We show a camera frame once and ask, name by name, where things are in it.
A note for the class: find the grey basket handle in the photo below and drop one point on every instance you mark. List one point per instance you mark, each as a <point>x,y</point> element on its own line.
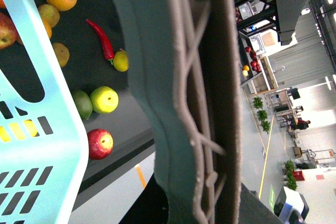
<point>184,74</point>

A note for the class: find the yellow green apple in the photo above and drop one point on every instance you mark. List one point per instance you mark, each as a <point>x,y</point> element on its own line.
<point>104,100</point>

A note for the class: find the brown kiwi upper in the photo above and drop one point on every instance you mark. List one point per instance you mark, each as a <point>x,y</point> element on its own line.
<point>50,14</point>

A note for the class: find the light blue shopping basket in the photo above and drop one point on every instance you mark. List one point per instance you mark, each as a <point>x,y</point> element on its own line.
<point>44,149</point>

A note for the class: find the red yellow apple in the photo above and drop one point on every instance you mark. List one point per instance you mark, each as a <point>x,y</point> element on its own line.
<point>8,31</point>

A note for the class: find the yellow lemon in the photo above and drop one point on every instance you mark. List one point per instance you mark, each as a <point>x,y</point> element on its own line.
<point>18,132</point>

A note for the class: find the red apple near edge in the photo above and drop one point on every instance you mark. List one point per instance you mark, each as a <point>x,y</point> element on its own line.
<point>100,143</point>

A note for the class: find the red chili pepper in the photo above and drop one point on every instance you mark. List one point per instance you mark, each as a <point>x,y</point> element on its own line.
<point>106,45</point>

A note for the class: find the green lime front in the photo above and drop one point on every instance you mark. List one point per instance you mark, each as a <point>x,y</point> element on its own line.
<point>82,103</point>

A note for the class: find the orange persimmon smooth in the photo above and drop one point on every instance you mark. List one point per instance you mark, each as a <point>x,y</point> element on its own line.
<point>47,28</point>

